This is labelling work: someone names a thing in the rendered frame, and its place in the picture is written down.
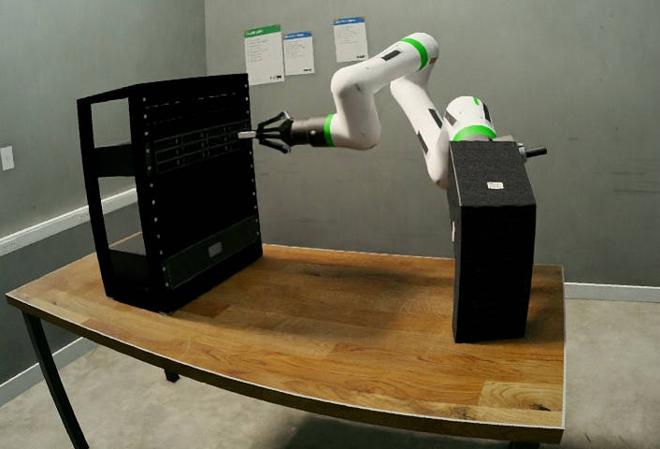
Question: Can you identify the black server rack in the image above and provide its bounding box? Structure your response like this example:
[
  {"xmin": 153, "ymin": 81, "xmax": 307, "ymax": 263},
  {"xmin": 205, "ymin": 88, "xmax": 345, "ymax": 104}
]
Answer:
[{"xmin": 77, "ymin": 73, "xmax": 263, "ymax": 316}]

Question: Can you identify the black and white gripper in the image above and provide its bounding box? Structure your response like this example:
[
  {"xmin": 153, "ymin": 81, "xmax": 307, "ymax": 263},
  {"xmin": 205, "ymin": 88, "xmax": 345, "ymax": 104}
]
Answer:
[{"xmin": 238, "ymin": 111, "xmax": 309, "ymax": 153}]

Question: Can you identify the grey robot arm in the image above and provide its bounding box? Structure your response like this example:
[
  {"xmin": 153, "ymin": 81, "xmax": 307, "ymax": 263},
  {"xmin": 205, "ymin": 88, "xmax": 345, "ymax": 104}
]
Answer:
[{"xmin": 307, "ymin": 33, "xmax": 516, "ymax": 190}]

